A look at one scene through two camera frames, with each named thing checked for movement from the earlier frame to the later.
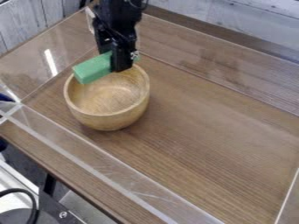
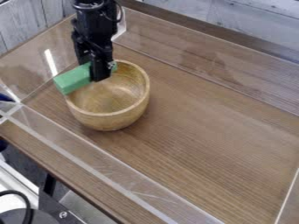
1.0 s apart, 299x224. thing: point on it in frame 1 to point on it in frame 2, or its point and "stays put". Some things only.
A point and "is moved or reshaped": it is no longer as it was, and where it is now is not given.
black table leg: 51,185 stays put
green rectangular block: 93,67 is moved or reshaped
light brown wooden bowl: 110,102 stays put
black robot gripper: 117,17 to 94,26
